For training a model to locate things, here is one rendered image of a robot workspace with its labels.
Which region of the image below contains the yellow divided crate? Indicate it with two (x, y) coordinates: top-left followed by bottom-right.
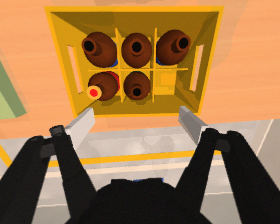
(66, 6), (224, 118)

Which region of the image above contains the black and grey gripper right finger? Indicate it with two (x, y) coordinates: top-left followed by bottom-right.
(157, 106), (280, 224)

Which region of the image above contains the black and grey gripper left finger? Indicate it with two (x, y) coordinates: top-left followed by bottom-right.
(0, 108), (114, 224)

